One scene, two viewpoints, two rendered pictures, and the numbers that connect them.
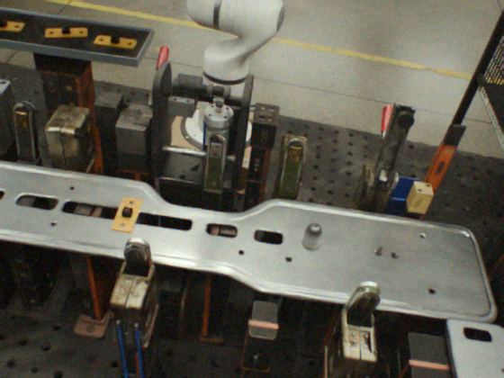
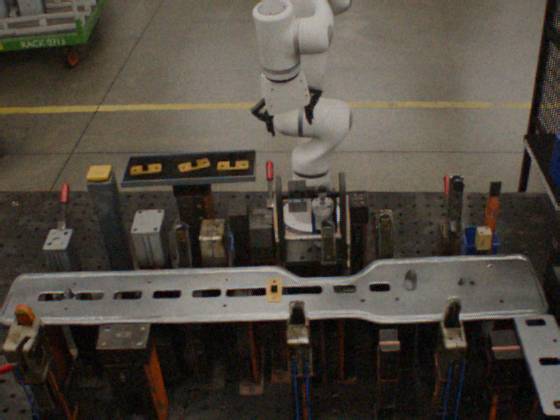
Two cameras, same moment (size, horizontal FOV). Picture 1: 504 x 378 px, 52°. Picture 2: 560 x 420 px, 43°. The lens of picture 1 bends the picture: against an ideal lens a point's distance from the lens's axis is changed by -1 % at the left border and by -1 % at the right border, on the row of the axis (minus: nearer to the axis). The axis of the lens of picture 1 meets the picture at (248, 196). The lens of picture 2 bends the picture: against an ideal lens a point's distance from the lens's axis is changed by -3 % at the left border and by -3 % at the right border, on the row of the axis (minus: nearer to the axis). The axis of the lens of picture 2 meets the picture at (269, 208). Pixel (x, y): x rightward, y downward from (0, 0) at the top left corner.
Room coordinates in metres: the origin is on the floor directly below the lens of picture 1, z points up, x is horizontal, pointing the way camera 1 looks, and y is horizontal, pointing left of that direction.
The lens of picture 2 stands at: (-0.69, 0.12, 2.25)
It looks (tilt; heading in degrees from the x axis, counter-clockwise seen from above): 37 degrees down; 4
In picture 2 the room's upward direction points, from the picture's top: 5 degrees counter-clockwise
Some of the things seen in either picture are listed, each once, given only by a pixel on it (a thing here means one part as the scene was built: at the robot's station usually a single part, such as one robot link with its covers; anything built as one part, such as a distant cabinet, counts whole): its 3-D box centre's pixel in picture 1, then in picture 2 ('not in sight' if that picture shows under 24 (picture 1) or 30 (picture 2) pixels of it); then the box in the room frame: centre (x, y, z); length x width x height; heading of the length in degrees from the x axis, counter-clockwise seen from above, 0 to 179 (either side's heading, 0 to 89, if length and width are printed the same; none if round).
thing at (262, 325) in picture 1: (255, 364); (387, 380); (0.46, -0.06, 0.84); 0.11 x 0.08 x 0.29; 179
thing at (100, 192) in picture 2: not in sight; (115, 237); (0.98, 0.70, 0.92); 0.08 x 0.08 x 0.44; 89
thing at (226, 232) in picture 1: (219, 280); (346, 331); (0.64, 0.04, 0.84); 0.12 x 0.05 x 0.29; 179
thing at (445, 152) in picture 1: (413, 220); (485, 256); (0.79, -0.35, 0.95); 0.03 x 0.01 x 0.50; 89
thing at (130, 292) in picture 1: (138, 339); (300, 377); (0.46, 0.16, 0.87); 0.12 x 0.09 x 0.35; 179
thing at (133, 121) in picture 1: (140, 184); (266, 271); (0.84, 0.25, 0.89); 0.13 x 0.11 x 0.38; 179
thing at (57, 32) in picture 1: (66, 31); (193, 164); (0.98, 0.43, 1.17); 0.08 x 0.04 x 0.01; 109
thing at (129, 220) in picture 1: (127, 212); (274, 288); (0.64, 0.22, 1.01); 0.08 x 0.04 x 0.01; 179
